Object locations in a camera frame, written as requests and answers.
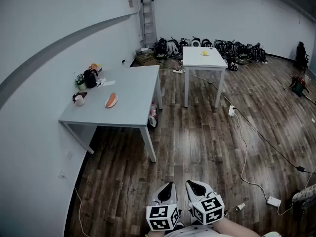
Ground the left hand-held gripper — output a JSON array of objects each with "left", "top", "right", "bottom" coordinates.
[{"left": 146, "top": 182, "right": 180, "bottom": 231}]

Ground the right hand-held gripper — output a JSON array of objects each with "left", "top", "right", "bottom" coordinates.
[{"left": 185, "top": 180, "right": 225, "bottom": 226}]

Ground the person's right forearm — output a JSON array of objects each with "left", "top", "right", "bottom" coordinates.
[{"left": 213, "top": 217, "right": 260, "bottom": 237}]

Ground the white star-print shirt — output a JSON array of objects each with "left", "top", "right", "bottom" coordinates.
[{"left": 161, "top": 225, "right": 218, "bottom": 237}]

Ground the white power adapter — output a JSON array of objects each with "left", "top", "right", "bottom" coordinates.
[{"left": 266, "top": 196, "right": 282, "bottom": 207}]

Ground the red white plastic bag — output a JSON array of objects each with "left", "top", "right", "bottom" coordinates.
[{"left": 148, "top": 101, "right": 158, "bottom": 128}]

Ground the grey table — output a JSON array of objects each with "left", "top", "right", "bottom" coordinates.
[{"left": 58, "top": 65, "right": 163, "bottom": 163}]

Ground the patterned cloth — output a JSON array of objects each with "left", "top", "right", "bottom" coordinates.
[{"left": 292, "top": 183, "right": 316, "bottom": 209}]

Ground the brown wallet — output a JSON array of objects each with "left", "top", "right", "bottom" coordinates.
[{"left": 72, "top": 91, "right": 88, "bottom": 102}]

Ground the white table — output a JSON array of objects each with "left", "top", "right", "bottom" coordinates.
[{"left": 182, "top": 46, "right": 228, "bottom": 109}]

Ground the stack of cardboard boxes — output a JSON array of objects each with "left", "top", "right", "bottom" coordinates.
[{"left": 135, "top": 52, "right": 158, "bottom": 66}]

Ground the black kettle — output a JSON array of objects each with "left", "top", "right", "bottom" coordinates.
[{"left": 83, "top": 69, "right": 99, "bottom": 89}]

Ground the flower pot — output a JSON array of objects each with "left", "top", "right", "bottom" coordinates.
[{"left": 75, "top": 73, "right": 87, "bottom": 90}]

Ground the row of backpacks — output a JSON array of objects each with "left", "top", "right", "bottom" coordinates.
[{"left": 154, "top": 36, "right": 267, "bottom": 63}]

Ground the green red bag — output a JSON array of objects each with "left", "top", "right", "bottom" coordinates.
[{"left": 290, "top": 75, "right": 309, "bottom": 97}]

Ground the black office chair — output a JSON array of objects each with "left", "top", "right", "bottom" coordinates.
[{"left": 293, "top": 41, "right": 311, "bottom": 73}]

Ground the metal ladder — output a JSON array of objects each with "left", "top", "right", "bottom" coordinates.
[{"left": 139, "top": 0, "right": 158, "bottom": 49}]

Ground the white cable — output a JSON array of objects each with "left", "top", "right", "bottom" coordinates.
[{"left": 233, "top": 112, "right": 270, "bottom": 200}]

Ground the black cable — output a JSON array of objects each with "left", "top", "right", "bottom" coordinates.
[{"left": 189, "top": 73, "right": 316, "bottom": 175}]

